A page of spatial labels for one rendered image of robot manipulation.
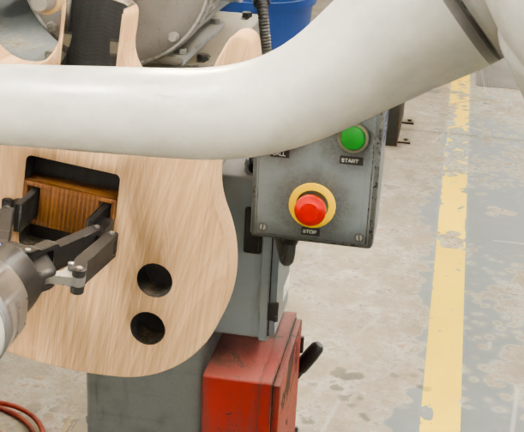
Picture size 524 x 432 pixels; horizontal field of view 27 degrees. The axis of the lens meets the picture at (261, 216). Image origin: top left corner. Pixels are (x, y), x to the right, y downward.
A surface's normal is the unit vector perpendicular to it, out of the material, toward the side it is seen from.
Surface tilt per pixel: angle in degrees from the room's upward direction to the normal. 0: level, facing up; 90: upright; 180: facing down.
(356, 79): 100
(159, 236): 87
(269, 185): 90
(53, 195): 87
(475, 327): 0
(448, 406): 0
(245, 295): 90
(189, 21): 104
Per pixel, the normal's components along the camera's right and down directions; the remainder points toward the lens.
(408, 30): -0.33, 0.37
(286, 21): 0.56, 0.39
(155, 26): -0.10, 0.47
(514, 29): -0.95, 0.30
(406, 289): 0.04, -0.93
